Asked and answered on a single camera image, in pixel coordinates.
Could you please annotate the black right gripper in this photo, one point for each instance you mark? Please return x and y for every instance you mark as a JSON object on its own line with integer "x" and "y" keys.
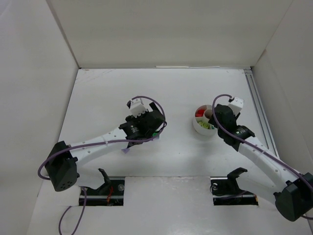
{"x": 222, "y": 113}

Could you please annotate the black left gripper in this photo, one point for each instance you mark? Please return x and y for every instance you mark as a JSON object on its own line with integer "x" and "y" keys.
{"x": 154, "y": 117}

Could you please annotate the lime green lego brick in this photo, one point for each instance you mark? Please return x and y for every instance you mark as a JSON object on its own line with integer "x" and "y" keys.
{"x": 204, "y": 125}

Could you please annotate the red large lego brick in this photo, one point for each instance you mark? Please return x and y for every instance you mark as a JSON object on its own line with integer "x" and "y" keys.
{"x": 199, "y": 113}

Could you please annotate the white round divided container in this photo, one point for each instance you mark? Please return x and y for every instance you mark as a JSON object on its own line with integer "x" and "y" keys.
{"x": 206, "y": 118}

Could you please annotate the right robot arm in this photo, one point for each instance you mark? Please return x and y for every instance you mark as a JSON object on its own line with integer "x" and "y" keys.
{"x": 290, "y": 191}

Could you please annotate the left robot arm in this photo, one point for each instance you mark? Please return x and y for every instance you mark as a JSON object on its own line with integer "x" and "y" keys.
{"x": 65, "y": 160}

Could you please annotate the lavender 2x2 lego brick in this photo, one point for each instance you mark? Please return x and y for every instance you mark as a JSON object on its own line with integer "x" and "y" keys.
{"x": 126, "y": 150}

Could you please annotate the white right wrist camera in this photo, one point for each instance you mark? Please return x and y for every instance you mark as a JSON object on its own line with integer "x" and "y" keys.
{"x": 236, "y": 105}

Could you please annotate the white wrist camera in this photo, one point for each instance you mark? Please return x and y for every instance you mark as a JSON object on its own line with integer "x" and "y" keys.
{"x": 236, "y": 105}
{"x": 137, "y": 107}

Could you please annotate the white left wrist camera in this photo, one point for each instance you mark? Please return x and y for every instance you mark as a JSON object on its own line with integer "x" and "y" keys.
{"x": 137, "y": 107}

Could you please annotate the aluminium rail right side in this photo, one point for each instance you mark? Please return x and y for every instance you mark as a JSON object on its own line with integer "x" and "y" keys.
{"x": 263, "y": 121}

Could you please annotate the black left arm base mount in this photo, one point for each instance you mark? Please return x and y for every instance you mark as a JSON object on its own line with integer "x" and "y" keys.
{"x": 109, "y": 193}

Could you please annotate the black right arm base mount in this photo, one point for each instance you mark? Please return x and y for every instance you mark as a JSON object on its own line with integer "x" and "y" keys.
{"x": 226, "y": 192}

